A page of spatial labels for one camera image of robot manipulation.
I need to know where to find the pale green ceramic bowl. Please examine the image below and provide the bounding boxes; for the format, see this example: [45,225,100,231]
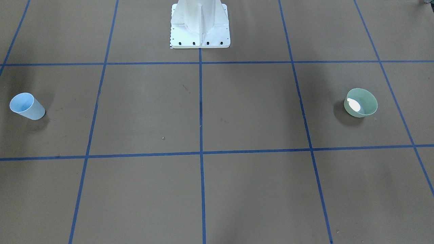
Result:
[343,88,378,118]

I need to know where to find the light blue plastic cup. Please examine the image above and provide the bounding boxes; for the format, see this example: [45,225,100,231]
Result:
[9,93,45,120]

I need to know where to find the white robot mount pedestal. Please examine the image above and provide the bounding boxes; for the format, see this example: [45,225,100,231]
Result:
[170,0,231,48]

